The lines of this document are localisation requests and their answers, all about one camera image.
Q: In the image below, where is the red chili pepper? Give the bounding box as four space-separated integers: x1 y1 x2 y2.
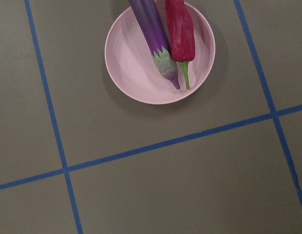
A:
165 0 195 89

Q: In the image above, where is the purple eggplant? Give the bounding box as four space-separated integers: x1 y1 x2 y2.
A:
129 0 180 90

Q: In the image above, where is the pink plate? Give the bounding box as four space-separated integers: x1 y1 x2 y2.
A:
105 2 216 105

